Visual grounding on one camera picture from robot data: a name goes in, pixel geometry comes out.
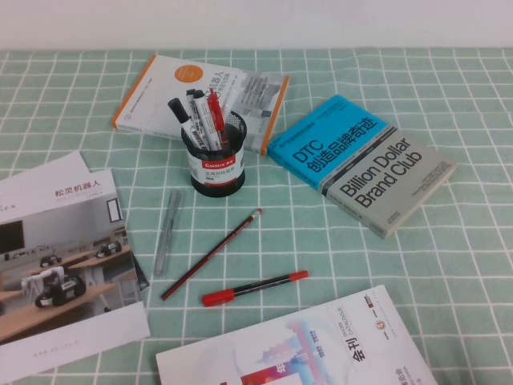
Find white book with orange edges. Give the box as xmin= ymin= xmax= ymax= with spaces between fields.
xmin=111 ymin=54 xmax=290 ymax=156

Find red and black pencil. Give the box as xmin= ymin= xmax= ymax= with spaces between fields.
xmin=160 ymin=207 xmax=264 ymax=302

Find robot classroom photo brochure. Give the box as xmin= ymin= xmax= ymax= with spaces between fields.
xmin=0 ymin=167 xmax=151 ymax=384

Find grey translucent pen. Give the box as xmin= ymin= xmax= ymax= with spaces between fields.
xmin=153 ymin=188 xmax=182 ymax=277

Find red gel pen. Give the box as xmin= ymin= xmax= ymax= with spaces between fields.
xmin=207 ymin=87 xmax=230 ymax=148

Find whiteboard marker with black cap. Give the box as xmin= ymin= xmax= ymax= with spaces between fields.
xmin=194 ymin=89 xmax=220 ymax=149
xmin=185 ymin=88 xmax=210 ymax=152
xmin=167 ymin=98 xmax=202 ymax=152

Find blue and grey book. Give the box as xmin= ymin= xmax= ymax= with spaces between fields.
xmin=266 ymin=94 xmax=458 ymax=240

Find red marker pen black barrel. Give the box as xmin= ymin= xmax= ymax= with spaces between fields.
xmin=201 ymin=269 xmax=309 ymax=308

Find white show catalogue magazine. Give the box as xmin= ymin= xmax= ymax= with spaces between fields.
xmin=155 ymin=284 xmax=440 ymax=385

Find black mesh pen holder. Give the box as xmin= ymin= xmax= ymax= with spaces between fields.
xmin=180 ymin=121 xmax=248 ymax=198

